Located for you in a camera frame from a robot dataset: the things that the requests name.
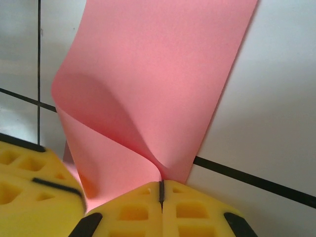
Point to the pink square cloth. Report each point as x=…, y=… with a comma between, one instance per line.
x=158, y=74

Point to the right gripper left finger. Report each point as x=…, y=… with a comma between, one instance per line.
x=133, y=212

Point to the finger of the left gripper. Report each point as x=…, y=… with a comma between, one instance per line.
x=29, y=160
x=37, y=212

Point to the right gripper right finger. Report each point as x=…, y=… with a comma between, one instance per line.
x=197, y=214

